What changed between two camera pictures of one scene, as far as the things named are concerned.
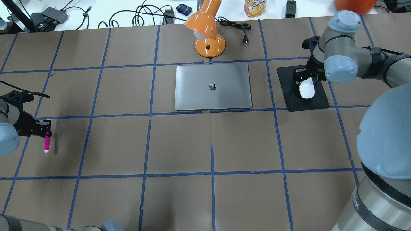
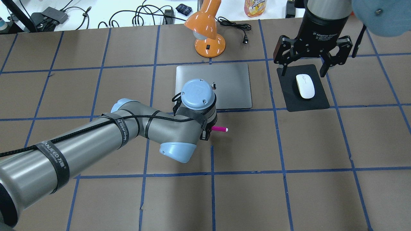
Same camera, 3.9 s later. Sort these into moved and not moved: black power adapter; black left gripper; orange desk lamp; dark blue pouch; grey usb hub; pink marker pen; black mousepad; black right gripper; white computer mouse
Moved: black right gripper; black left gripper; pink marker pen
Not moved: orange desk lamp; white computer mouse; dark blue pouch; grey usb hub; black power adapter; black mousepad
